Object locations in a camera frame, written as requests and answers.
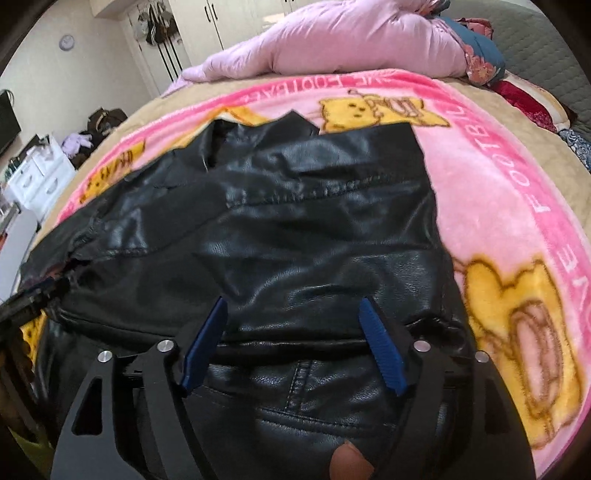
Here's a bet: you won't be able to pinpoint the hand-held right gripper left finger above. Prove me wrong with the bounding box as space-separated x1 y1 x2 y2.
50 296 229 480

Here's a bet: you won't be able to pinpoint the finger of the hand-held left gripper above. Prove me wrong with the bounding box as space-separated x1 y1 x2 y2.
0 276 70 324

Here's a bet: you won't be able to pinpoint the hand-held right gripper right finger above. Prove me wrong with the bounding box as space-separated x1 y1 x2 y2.
358 298 536 480

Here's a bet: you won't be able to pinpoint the black leather jacket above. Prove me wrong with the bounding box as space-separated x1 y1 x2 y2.
21 111 476 480

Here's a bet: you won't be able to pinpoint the person's right hand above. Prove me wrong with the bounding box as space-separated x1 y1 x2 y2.
330 440 375 480

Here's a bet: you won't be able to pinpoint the person's dark patterned clothing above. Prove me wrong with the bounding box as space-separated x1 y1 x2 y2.
0 318 51 462

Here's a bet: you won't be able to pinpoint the white dresser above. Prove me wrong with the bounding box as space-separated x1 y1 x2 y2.
4 134 77 217

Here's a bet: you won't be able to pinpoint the purple cloth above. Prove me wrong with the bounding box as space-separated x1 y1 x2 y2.
62 131 93 155

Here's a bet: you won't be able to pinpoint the pink printed blanket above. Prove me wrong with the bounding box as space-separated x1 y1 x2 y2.
18 69 591 480

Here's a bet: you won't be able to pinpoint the black television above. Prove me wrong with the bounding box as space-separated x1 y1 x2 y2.
0 90 21 155

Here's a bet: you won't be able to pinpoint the brown bag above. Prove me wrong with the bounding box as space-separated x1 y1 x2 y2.
88 107 127 134

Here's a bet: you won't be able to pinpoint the blue patterned cloth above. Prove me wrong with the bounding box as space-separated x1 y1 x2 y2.
556 127 591 171

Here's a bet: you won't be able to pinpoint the red cloth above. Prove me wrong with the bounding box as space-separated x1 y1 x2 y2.
492 76 561 132

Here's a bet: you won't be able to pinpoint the hanging bags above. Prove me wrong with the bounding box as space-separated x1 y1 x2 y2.
137 2 178 47

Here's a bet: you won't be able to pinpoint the pink quilt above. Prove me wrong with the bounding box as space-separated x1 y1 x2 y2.
161 0 467 93

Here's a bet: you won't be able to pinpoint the blue floral pillow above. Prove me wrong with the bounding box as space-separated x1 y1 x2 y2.
438 16 506 86

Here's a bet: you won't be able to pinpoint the white wardrobe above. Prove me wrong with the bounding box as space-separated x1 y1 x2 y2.
95 0 296 93

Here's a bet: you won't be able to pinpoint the grey quilted headboard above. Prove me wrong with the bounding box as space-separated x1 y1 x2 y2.
480 0 591 125

